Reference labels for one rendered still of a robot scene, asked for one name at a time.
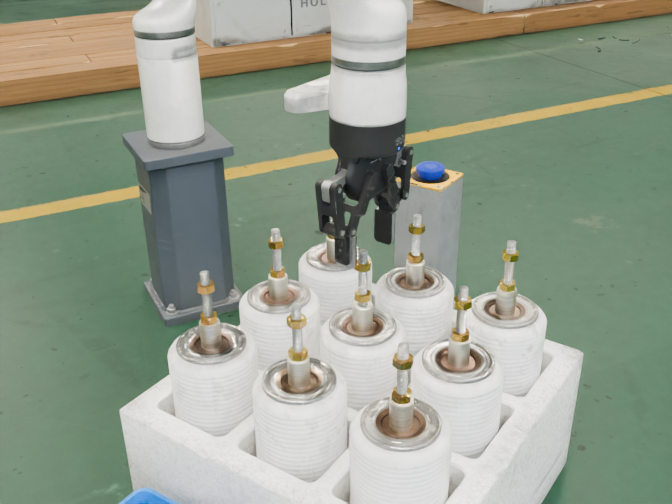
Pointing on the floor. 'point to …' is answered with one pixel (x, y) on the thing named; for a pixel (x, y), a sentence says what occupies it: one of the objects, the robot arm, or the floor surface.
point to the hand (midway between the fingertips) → (365, 242)
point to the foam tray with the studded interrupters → (463, 490)
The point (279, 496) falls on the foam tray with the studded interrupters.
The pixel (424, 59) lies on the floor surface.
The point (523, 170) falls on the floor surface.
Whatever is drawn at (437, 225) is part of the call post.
